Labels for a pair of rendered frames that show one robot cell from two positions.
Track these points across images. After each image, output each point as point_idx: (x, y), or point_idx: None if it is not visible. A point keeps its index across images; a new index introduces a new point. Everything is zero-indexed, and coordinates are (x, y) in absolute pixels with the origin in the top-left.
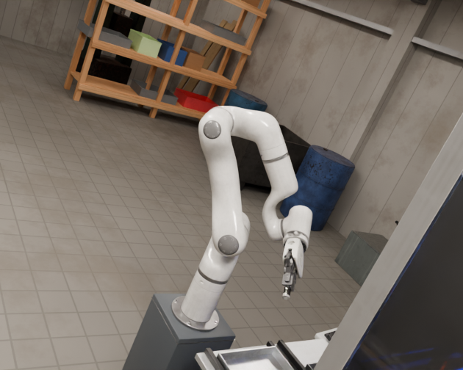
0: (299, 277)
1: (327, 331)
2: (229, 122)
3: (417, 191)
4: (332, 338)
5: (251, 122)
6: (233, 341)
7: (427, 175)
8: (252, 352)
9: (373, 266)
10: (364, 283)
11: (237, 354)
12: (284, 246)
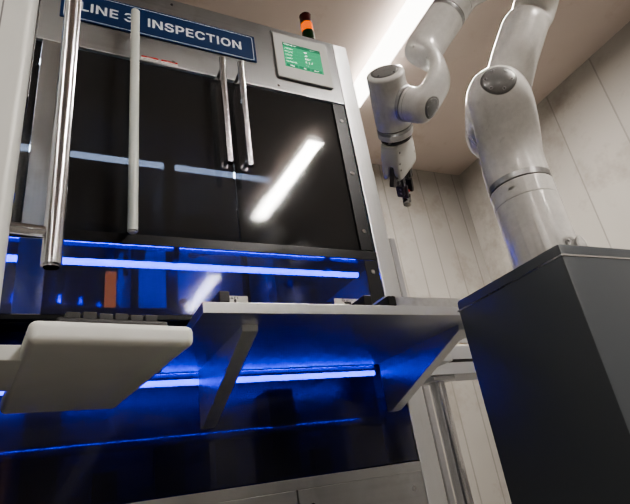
0: (386, 178)
1: (133, 324)
2: None
3: (362, 124)
4: (384, 224)
5: None
6: (460, 314)
7: (360, 115)
8: (425, 303)
9: (372, 169)
10: (375, 182)
11: (450, 305)
12: (409, 136)
